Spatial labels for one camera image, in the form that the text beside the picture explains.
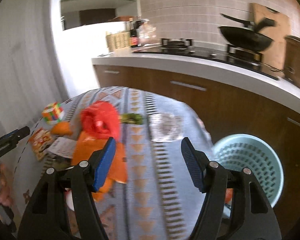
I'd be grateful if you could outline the red plastic bag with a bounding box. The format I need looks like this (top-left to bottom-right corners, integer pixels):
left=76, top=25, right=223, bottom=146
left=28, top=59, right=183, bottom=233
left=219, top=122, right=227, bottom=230
left=80, top=101, right=120, bottom=140

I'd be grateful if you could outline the orange panda snack packet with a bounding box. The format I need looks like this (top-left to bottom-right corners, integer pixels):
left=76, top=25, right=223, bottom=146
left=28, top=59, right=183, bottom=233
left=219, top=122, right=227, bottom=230
left=29, top=128, right=54, bottom=161

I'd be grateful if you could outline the white paper receipt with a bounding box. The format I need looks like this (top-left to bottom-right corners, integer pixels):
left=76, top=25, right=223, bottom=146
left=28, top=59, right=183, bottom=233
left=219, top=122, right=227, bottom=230
left=47, top=137, right=77, bottom=159

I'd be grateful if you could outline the light blue perforated trash basket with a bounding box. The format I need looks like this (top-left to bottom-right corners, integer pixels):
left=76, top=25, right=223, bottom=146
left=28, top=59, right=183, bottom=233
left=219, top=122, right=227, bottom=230
left=213, top=134, right=284, bottom=207

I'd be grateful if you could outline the brown wooden kitchen cabinet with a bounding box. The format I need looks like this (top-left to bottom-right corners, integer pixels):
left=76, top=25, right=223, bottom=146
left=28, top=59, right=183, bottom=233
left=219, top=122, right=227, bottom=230
left=94, top=65, right=300, bottom=235

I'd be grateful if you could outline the white kitchen countertop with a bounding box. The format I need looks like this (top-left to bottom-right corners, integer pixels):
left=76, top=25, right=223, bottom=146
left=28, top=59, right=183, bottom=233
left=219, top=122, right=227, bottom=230
left=91, top=46, right=300, bottom=114

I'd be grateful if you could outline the green vegetable scrap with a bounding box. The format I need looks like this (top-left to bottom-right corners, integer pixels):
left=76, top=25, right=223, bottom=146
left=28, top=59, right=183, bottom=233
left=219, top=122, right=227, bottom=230
left=119, top=113, right=143, bottom=125

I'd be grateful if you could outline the clear crumpled plastic wrapper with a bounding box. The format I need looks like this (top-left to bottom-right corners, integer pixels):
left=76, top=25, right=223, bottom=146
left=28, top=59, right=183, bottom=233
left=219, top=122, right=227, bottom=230
left=149, top=113, right=183, bottom=142

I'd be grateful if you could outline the patterned grey tablecloth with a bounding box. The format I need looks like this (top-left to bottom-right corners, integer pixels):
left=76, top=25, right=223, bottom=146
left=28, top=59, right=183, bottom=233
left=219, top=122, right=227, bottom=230
left=13, top=87, right=213, bottom=239

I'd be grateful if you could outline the multicoloured puzzle cube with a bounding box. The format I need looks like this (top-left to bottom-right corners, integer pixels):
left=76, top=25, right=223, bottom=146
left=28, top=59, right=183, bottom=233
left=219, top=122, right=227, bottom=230
left=42, top=102, right=64, bottom=125

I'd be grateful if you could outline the black gas stove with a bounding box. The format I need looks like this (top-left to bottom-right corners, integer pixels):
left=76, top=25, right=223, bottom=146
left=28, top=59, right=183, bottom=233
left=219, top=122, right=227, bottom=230
left=135, top=38, right=279, bottom=80

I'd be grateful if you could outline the woven utensil basket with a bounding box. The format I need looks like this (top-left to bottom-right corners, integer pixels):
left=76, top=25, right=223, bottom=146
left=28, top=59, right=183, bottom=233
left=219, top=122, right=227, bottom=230
left=106, top=31, right=130, bottom=52

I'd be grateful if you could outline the dark soy sauce bottle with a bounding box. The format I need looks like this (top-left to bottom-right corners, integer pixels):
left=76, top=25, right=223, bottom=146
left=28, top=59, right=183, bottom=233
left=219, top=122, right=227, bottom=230
left=129, top=17, right=139, bottom=48

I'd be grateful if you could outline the wooden cutting board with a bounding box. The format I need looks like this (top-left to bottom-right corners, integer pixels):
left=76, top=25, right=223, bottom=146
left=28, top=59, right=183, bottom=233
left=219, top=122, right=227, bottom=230
left=250, top=3, right=291, bottom=70

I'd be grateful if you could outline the black frying pan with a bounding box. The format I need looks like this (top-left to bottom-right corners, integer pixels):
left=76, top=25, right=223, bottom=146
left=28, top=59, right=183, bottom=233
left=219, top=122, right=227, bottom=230
left=219, top=14, right=276, bottom=52

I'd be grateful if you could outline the clear plastic food bag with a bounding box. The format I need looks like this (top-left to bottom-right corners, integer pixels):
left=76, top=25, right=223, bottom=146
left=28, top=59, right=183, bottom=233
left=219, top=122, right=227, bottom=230
left=137, top=18, right=158, bottom=47

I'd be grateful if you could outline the brown rice cooker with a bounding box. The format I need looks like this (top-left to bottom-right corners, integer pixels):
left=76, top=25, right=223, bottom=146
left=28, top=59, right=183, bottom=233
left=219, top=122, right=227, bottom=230
left=283, top=35, right=300, bottom=88

